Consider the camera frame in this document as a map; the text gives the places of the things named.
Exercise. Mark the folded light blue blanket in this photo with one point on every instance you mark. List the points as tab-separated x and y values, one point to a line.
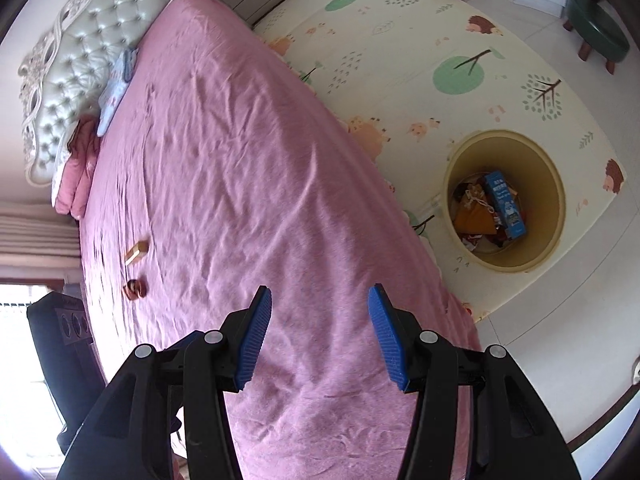
117	84

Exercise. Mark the pink bed sheet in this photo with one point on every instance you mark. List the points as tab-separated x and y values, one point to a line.
239	177

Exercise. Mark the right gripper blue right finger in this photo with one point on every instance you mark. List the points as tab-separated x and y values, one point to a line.
512	434

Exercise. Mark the green tufted headboard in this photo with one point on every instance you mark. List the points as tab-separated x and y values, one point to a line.
64	74

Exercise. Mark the cartoon play mat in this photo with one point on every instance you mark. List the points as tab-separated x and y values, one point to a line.
438	94

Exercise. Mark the amber perfume bottle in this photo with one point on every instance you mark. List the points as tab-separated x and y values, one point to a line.
136	252

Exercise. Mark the green stool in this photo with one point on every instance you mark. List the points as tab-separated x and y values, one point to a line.
599	32

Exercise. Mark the blue carton box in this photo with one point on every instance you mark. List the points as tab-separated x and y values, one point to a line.
503	201

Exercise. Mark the yellow trash bin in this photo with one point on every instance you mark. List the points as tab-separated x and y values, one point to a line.
539	193

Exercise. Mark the small orange sock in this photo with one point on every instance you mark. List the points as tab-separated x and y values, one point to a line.
134	289

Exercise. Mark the mustard drawstring pouch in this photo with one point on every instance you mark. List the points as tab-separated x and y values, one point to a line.
474	214

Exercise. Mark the folded pink quilt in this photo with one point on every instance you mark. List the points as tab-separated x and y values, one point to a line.
75	166

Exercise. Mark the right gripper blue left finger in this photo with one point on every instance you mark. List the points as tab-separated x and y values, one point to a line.
214	363

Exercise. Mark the beige curtain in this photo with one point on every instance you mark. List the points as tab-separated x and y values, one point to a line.
37	244

